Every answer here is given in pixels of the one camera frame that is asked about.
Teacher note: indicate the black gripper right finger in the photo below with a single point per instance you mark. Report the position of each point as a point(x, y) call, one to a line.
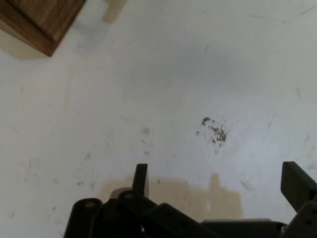
point(304, 198)

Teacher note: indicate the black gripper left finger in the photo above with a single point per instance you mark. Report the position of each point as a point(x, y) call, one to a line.
point(111, 220)

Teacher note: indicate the brown wooden drawer cabinet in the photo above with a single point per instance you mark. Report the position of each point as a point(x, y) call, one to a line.
point(37, 19)

